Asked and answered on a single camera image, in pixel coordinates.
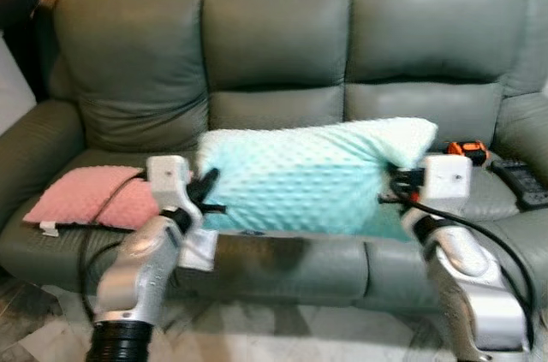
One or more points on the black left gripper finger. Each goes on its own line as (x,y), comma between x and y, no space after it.
(215,207)
(209,182)

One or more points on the mint dotted pillow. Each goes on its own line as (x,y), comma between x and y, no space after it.
(308,178)

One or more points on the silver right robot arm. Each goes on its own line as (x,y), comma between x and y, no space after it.
(479,293)

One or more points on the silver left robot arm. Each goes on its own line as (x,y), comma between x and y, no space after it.
(141,276)

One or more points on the pink dotted pillow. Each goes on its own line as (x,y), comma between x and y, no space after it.
(77,195)

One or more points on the grey-green leather sofa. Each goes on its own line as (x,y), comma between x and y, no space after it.
(274,37)

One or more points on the orange and black device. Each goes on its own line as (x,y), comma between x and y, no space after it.
(469,153)

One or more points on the black remote control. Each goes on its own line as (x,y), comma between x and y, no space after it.
(521,182)

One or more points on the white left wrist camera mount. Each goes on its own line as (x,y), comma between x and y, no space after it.
(167,178)

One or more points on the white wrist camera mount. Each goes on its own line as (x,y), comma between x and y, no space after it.
(167,178)
(448,178)

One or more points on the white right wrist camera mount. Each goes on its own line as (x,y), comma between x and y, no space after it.
(448,178)

